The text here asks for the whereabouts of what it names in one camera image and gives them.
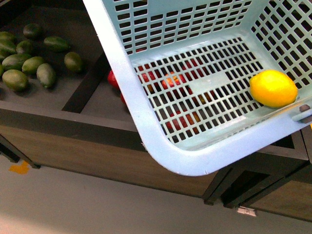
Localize light blue plastic basket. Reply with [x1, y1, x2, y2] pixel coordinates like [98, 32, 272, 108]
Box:
[84, 0, 312, 176]

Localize yellow lemon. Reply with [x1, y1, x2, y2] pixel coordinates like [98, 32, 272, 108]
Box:
[250, 70, 298, 108]

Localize red mango on shelf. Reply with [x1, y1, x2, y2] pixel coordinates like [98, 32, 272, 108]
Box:
[107, 70, 120, 90]

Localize green mango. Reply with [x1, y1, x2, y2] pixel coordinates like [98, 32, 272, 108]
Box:
[0, 39, 17, 55]
[23, 23, 43, 39]
[16, 40, 34, 55]
[2, 54, 32, 71]
[2, 69, 29, 92]
[43, 36, 70, 52]
[0, 31, 16, 43]
[22, 57, 45, 75]
[36, 63, 57, 88]
[64, 52, 83, 73]

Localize wooden produce display stand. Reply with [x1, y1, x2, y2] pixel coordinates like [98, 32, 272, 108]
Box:
[0, 0, 312, 205]

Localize white label tag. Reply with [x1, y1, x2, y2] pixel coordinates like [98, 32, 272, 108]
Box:
[237, 206, 257, 217]

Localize yellow floor tape marker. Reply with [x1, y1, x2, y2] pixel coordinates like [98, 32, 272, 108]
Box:
[9, 161, 30, 175]

